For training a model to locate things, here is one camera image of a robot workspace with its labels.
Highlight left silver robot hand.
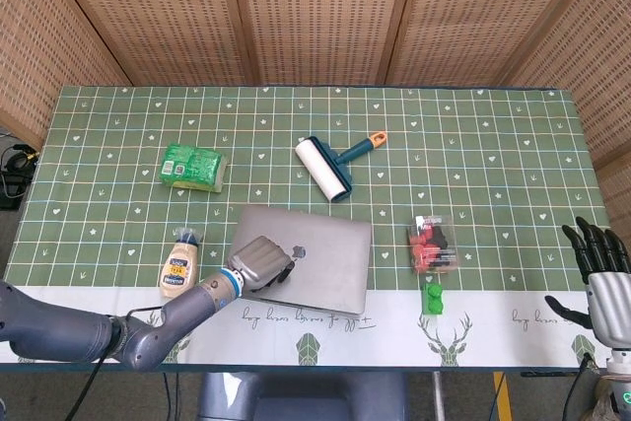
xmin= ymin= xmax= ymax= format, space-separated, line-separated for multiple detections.
xmin=225 ymin=236 xmax=298 ymax=294

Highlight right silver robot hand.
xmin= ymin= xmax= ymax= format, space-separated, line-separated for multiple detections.
xmin=544 ymin=216 xmax=631 ymax=349

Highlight grey laptop computer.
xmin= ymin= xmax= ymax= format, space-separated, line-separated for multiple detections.
xmin=230 ymin=204 xmax=374 ymax=316

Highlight mayonnaise squeeze bottle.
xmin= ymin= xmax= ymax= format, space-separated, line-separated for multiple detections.
xmin=158 ymin=227 xmax=204 ymax=300

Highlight teal lint roller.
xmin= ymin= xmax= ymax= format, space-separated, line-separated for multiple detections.
xmin=294 ymin=130 xmax=388 ymax=204

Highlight green tissue pack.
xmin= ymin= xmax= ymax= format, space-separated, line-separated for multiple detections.
xmin=158 ymin=142 xmax=227 ymax=194

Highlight grey robot torso base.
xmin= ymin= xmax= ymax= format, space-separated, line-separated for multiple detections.
xmin=196 ymin=371 xmax=410 ymax=421

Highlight green grid tablecloth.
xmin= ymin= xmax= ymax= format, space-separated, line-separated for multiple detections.
xmin=0 ymin=85 xmax=612 ymax=369

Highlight clear box with red pieces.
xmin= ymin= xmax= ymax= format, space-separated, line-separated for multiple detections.
xmin=406 ymin=215 xmax=457 ymax=275

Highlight green toy building brick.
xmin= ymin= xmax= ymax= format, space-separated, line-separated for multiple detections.
xmin=420 ymin=280 xmax=445 ymax=316

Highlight metal table leg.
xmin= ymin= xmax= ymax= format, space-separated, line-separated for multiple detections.
xmin=432 ymin=372 xmax=443 ymax=421

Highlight woven bamboo folding screen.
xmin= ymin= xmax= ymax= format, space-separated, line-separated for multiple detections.
xmin=0 ymin=0 xmax=631 ymax=225

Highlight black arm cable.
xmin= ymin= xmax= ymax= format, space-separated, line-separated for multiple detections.
xmin=72 ymin=305 xmax=167 ymax=421

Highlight black headphones and cables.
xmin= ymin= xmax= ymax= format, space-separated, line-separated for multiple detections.
xmin=0 ymin=142 xmax=41 ymax=211

